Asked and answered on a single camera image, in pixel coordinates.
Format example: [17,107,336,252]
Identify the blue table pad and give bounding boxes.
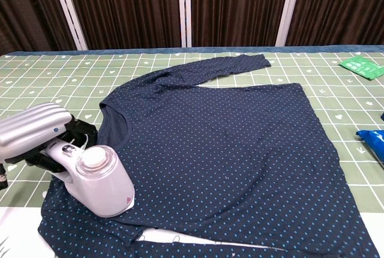
[0,44,384,57]

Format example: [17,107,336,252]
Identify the green checked tablecloth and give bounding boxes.
[0,50,384,258]

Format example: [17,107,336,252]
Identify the green plastic packet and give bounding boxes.
[338,55,384,81]

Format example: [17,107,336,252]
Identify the white handheld garment steamer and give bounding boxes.
[40,137,136,218]

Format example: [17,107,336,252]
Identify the brown pleated screen panel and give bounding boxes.
[0,0,82,56]
[277,0,384,47]
[52,0,187,51]
[185,0,301,48]

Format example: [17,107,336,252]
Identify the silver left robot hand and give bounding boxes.
[0,103,99,175]

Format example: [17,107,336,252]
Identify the navy polka dot shirt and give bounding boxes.
[37,53,380,258]

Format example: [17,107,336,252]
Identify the blue tissue packet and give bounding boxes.
[356,128,384,163]

